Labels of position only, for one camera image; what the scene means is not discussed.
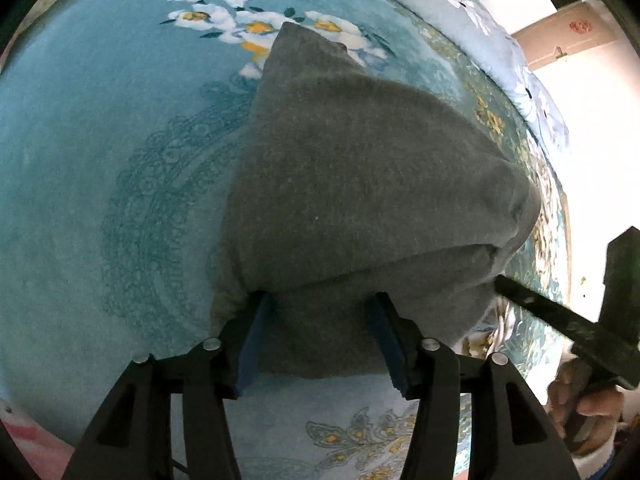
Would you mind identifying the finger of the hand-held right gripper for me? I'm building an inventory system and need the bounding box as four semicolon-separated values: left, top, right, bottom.
494;274;605;350

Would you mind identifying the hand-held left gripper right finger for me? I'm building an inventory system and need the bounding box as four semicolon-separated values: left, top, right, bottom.
365;291;581;480

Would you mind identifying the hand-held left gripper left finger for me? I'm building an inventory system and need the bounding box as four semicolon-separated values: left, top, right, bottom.
62;290;276;480

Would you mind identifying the grey knit garment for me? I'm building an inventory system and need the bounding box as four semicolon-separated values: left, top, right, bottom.
210;22;543;381

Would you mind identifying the person's right hand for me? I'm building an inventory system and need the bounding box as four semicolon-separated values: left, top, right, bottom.
546;359;627;455

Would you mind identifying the pink cloth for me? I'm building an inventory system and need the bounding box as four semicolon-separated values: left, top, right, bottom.
0;399;77;480

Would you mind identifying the teal floral blanket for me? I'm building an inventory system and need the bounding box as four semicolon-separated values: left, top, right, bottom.
0;0;572;480

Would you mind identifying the light blue floral quilt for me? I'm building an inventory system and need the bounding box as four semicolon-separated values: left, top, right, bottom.
320;0;572;157

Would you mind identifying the cardboard box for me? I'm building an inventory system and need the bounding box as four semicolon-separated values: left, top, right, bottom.
510;0;620;74

